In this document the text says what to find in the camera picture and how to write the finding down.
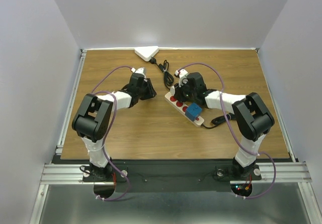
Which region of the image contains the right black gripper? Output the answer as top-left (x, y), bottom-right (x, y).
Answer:
top-left (174, 79), bottom-right (196, 103)

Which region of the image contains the blue socket adapter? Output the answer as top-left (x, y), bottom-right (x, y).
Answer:
top-left (185, 103), bottom-right (202, 121)

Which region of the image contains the white red power strip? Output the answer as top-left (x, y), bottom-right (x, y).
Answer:
top-left (165, 92), bottom-right (204, 127)

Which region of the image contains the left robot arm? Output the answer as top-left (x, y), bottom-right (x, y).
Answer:
top-left (71, 73), bottom-right (156, 181)

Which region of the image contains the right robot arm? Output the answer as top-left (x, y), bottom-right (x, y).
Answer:
top-left (170, 69), bottom-right (275, 179)

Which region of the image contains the white triangular adapter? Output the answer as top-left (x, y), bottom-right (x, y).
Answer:
top-left (134, 46), bottom-right (159, 62)

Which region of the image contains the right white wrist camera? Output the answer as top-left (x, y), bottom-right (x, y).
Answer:
top-left (174, 68), bottom-right (189, 85)

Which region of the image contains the black cord of green strip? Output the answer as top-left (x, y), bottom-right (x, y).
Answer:
top-left (150, 57), bottom-right (176, 91)

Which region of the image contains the black cord of white strip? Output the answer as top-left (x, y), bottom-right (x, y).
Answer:
top-left (201, 113), bottom-right (237, 129)

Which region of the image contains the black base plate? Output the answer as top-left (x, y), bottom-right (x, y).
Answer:
top-left (80, 159), bottom-right (262, 197)

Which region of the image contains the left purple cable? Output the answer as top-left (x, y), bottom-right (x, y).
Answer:
top-left (90, 66), bottom-right (136, 202)

